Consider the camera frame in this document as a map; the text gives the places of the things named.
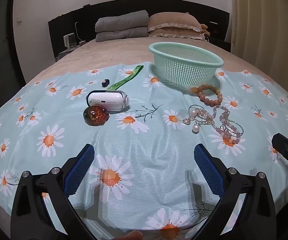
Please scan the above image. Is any amber glass ball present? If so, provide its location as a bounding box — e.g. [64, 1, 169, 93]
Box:
[83, 105, 110, 126]

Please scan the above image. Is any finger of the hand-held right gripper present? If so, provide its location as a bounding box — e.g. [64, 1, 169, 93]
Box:
[271, 134, 288, 162]

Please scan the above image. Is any pink bead bracelet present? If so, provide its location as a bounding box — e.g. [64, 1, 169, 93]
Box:
[213, 104, 242, 144]

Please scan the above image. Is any crystal chain bracelet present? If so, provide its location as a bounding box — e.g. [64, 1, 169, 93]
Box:
[199, 109, 218, 128]

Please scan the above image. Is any green plastic mesh basket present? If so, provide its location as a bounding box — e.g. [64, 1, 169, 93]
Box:
[149, 42, 224, 88]

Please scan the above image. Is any thin silver bangle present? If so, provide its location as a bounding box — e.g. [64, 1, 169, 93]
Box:
[222, 119, 245, 137]

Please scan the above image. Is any beige curtain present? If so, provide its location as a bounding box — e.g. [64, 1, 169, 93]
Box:
[230, 0, 288, 82]

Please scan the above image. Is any white pill-shaped speaker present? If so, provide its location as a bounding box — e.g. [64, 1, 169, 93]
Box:
[85, 89, 130, 113]

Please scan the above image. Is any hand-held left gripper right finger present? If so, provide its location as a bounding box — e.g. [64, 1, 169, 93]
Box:
[193, 144, 277, 240]

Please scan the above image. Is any black headboard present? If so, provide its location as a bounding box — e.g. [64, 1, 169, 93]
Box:
[48, 0, 231, 61]

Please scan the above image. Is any dark bedside table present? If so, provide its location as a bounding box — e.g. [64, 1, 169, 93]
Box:
[208, 37, 232, 52]

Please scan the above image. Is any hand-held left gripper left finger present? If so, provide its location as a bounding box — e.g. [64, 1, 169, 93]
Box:
[10, 144, 95, 240]

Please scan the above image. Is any green strap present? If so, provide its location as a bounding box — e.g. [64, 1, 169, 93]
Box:
[108, 65, 145, 91]

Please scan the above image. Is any peach ruffled pillow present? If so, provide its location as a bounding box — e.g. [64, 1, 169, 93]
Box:
[148, 12, 202, 32]
[148, 29, 206, 41]

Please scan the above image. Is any brown bead bracelet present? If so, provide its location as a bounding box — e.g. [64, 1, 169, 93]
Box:
[197, 84, 223, 106]

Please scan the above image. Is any daisy-print blue cloth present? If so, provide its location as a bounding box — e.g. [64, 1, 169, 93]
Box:
[0, 62, 288, 240]

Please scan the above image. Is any white electric kettle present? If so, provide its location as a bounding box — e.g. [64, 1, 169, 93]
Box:
[63, 33, 77, 50]

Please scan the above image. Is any brown teddy bear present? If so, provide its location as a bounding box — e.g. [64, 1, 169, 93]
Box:
[200, 23, 211, 37]

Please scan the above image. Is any person's left hand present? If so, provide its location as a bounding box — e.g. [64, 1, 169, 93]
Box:
[115, 230, 144, 240]

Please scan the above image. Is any silver bangle with pearls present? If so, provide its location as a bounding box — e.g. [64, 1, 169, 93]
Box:
[188, 104, 211, 121]

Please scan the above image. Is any folded grey quilt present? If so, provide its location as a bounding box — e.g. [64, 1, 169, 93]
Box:
[94, 10, 150, 43]

